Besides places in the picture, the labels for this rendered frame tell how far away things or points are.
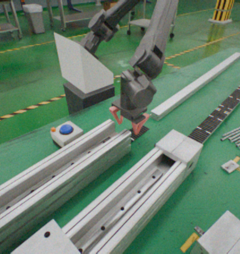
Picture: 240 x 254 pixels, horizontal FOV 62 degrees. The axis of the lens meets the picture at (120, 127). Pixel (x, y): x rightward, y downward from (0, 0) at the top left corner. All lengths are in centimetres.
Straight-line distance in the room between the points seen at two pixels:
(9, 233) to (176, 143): 46
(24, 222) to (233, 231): 43
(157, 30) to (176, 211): 48
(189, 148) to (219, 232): 22
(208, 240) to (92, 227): 23
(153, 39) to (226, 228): 47
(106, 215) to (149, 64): 39
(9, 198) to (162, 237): 37
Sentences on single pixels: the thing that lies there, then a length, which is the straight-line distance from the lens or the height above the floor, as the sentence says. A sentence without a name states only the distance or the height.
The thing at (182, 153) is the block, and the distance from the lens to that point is 56.
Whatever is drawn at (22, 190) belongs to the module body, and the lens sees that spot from 57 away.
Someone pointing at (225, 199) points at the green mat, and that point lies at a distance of 63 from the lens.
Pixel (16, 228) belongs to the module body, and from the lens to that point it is 54.
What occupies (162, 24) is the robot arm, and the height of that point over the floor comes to 114.
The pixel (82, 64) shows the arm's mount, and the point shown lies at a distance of 93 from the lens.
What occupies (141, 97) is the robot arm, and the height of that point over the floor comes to 100.
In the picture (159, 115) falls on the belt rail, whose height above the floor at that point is 81.
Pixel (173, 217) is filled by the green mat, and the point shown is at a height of 78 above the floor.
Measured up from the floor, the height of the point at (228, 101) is 81.
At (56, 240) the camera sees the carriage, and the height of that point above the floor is 90.
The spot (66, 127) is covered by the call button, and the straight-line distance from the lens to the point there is 67.
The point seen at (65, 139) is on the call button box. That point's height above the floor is 84.
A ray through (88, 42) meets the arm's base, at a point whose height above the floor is 100.
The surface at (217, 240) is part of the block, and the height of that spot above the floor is 87.
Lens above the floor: 127
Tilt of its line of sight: 39 degrees down
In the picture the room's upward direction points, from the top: straight up
